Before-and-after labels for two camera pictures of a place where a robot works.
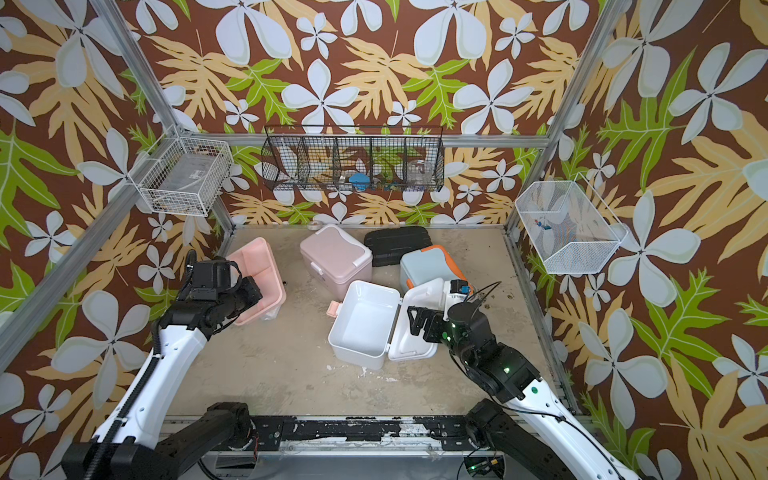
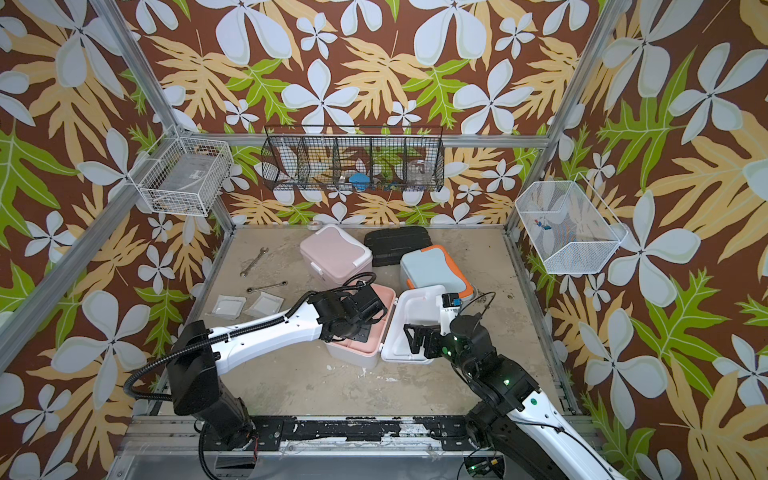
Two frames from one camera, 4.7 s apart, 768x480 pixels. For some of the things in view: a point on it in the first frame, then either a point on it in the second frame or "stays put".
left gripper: (252, 287) -> (364, 335)
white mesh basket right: (570, 228) stays put
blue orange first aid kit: (428, 264) stays put
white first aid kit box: (371, 323) stays put
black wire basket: (354, 158) stays put
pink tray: (257, 262) -> (377, 331)
